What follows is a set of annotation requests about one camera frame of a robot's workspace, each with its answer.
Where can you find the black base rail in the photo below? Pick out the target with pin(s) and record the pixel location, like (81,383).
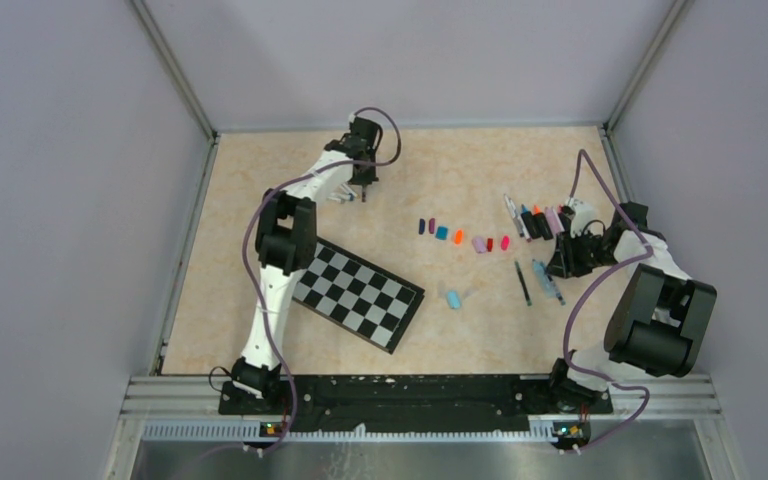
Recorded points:
(415,403)

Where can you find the pale purple highlighter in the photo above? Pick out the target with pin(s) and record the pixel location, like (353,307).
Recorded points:
(554,222)

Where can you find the light blue highlighter cap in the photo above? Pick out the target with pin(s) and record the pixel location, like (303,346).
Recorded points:
(454,300)

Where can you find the black white chessboard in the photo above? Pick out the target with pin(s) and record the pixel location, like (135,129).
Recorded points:
(363,298)

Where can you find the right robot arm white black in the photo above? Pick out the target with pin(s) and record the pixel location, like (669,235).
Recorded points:
(662,316)

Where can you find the black gel pen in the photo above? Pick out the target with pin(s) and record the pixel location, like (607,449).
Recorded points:
(523,284)

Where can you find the black highlighter pink cap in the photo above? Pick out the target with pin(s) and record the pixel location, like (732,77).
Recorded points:
(565,220)

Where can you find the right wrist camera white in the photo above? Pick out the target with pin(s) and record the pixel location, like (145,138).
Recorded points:
(582,216)

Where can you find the pale purple highlighter cap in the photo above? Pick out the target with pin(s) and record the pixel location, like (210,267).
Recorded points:
(479,244)

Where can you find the white marker magenta end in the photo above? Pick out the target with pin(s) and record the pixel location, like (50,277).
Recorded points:
(525,232)

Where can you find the black highlighter blue tip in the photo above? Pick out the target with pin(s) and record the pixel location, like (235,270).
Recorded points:
(529,223)

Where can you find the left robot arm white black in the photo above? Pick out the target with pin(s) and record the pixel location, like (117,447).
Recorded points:
(284,231)

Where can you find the light blue eraser bar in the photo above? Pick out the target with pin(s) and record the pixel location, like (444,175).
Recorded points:
(543,279)

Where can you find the black highlighter orange cap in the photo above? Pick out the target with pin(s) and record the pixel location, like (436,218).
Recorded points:
(542,224)

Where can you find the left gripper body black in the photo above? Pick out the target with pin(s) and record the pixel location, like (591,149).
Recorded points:
(365,178)

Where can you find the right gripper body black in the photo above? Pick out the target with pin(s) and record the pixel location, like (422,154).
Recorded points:
(584,253)

